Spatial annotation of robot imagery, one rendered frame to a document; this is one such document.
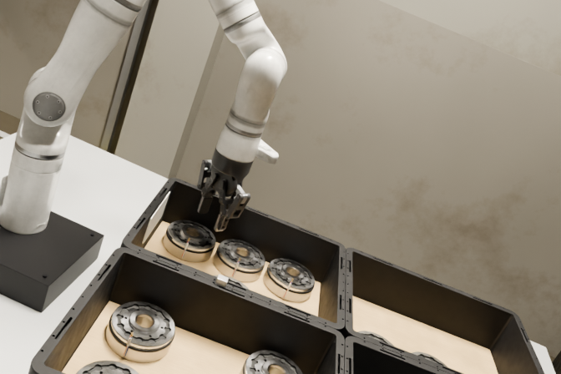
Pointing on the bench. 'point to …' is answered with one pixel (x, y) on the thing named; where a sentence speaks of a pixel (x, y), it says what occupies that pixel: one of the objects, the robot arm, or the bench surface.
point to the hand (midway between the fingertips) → (212, 214)
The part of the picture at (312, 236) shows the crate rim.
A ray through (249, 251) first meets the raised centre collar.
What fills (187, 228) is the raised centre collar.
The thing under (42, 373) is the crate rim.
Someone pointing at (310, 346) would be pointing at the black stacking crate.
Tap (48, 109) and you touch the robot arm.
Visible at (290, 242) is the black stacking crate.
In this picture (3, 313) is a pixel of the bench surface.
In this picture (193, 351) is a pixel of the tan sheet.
